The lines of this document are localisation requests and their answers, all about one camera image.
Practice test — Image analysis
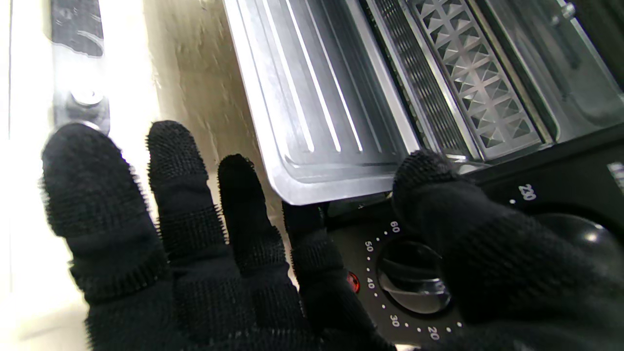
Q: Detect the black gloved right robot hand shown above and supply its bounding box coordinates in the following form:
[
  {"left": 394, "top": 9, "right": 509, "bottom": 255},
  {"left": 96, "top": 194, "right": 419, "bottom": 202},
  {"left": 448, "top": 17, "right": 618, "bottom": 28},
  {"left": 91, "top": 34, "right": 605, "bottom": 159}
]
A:
[{"left": 39, "top": 120, "right": 624, "bottom": 351}]

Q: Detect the ribbed grey metal baking tray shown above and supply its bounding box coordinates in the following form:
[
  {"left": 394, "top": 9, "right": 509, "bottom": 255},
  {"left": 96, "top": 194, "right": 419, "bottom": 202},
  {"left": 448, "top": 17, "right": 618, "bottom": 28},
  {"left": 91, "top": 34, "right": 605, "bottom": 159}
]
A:
[{"left": 223, "top": 0, "right": 421, "bottom": 206}]

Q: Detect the black oven knob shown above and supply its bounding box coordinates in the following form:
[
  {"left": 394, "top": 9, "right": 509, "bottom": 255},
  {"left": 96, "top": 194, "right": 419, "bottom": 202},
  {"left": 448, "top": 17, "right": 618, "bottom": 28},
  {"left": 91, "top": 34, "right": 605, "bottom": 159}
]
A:
[
  {"left": 529, "top": 211, "right": 624, "bottom": 281},
  {"left": 376, "top": 240, "right": 453, "bottom": 315}
]

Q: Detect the red black toaster oven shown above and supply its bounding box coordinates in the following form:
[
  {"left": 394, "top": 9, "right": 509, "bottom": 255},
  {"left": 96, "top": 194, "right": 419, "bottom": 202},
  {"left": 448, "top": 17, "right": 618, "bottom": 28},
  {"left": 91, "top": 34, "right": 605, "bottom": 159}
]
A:
[{"left": 327, "top": 0, "right": 624, "bottom": 348}]

